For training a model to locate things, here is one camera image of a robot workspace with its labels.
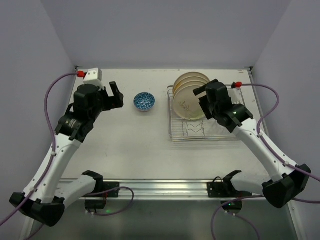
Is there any cream plate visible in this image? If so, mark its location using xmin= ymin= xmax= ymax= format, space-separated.
xmin=172 ymin=84 xmax=205 ymax=121
xmin=173 ymin=74 xmax=210 ymax=91
xmin=173 ymin=79 xmax=208 ymax=95
xmin=174 ymin=72 xmax=210 ymax=85

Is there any cream plate front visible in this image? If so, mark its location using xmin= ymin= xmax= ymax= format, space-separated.
xmin=172 ymin=84 xmax=205 ymax=121

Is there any metal wire dish rack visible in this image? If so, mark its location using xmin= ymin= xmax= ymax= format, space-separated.
xmin=167 ymin=85 xmax=238 ymax=142

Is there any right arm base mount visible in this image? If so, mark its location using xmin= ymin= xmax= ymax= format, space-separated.
xmin=206 ymin=176 xmax=252 ymax=198

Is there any cream plate back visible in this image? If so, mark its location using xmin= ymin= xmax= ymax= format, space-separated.
xmin=174 ymin=72 xmax=210 ymax=85

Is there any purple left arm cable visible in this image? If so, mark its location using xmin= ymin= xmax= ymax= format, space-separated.
xmin=0 ymin=70 xmax=135 ymax=240

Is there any blue patterned bowl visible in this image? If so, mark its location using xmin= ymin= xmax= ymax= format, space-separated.
xmin=133 ymin=92 xmax=156 ymax=112

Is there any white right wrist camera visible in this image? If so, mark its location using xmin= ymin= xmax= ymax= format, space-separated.
xmin=226 ymin=85 xmax=242 ymax=104

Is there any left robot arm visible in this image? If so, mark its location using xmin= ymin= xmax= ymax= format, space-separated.
xmin=9 ymin=81 xmax=124 ymax=227

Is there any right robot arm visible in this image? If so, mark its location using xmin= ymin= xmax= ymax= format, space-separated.
xmin=193 ymin=79 xmax=312 ymax=209

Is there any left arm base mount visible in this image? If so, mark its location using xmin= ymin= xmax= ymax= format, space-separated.
xmin=83 ymin=181 xmax=120 ymax=211

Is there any aluminium mounting rail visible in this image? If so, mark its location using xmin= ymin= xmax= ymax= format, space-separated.
xmin=31 ymin=178 xmax=297 ymax=201

